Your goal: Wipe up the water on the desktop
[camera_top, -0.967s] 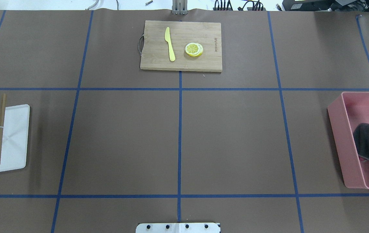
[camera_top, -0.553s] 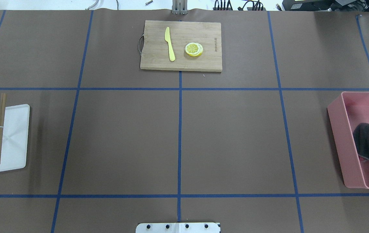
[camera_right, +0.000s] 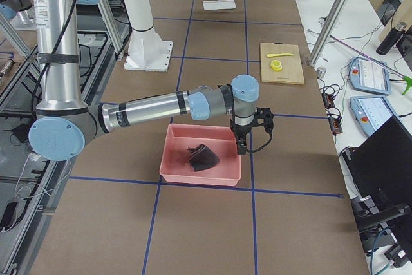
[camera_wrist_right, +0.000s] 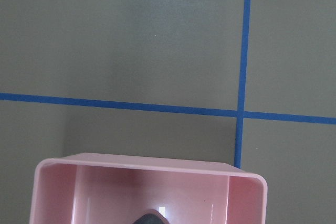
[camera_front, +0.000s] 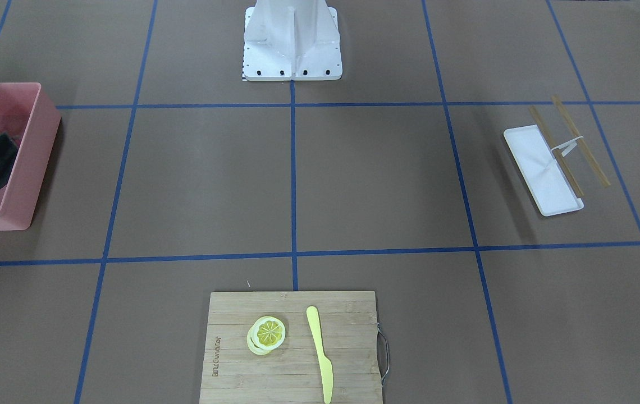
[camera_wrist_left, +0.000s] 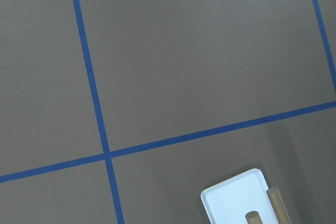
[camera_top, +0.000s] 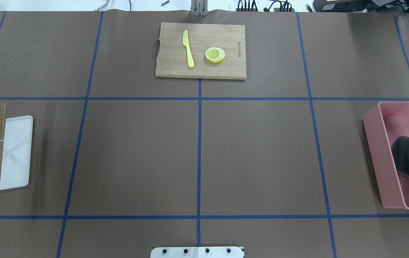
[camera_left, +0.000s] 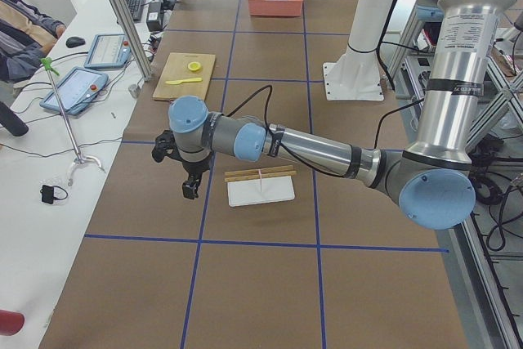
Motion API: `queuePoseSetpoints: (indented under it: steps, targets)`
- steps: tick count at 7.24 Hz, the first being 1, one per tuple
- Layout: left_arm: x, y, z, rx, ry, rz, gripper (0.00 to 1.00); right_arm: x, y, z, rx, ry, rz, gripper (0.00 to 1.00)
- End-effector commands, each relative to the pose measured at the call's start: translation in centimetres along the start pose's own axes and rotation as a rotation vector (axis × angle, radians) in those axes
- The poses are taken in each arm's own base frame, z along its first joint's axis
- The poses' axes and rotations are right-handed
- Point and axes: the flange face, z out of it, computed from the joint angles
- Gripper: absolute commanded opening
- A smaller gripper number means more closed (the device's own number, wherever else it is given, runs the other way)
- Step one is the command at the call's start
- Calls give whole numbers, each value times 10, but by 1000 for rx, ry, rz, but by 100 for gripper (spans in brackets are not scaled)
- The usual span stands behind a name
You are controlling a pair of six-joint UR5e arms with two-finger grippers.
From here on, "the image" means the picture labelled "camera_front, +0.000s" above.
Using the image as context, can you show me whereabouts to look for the yellow lemon slices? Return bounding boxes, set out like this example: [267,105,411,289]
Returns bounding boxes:
[246,315,286,356]

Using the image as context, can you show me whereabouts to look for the bamboo cutting board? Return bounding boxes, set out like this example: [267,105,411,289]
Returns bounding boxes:
[199,291,383,403]

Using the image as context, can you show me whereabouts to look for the yellow plastic knife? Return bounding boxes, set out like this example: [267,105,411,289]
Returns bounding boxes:
[305,305,335,403]

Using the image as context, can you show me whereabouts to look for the white rack tray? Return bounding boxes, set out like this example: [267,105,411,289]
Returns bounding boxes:
[503,125,584,217]

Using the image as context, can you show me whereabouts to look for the pink plastic bin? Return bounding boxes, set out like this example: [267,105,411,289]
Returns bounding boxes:
[0,82,61,232]

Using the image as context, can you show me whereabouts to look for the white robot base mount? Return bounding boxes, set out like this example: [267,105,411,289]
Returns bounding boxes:
[241,1,343,81]

